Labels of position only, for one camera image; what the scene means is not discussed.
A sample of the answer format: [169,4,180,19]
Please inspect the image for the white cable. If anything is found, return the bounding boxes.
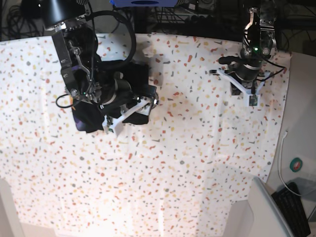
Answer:
[277,130,303,197]

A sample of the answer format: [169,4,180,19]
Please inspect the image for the green tape roll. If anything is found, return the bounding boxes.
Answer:
[289,158,303,172]

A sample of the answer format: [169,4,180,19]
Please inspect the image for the grey laptop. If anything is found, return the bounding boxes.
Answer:
[248,177,294,237]

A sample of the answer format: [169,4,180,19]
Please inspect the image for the black t-shirt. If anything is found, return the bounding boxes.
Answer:
[72,62,158,133]

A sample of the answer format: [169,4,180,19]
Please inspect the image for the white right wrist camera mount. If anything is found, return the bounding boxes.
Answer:
[102,93,159,137]

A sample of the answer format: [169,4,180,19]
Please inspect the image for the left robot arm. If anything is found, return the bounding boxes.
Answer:
[218,0,285,96]

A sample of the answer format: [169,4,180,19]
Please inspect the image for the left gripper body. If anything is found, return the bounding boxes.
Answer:
[229,60,262,83]

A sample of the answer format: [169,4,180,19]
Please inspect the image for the terrazzo patterned tablecloth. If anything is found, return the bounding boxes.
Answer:
[0,34,291,237]

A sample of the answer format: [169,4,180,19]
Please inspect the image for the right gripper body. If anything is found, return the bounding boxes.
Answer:
[97,71,134,111]

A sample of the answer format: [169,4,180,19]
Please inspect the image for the black keyboard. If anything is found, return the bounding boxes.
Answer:
[272,188,311,237]

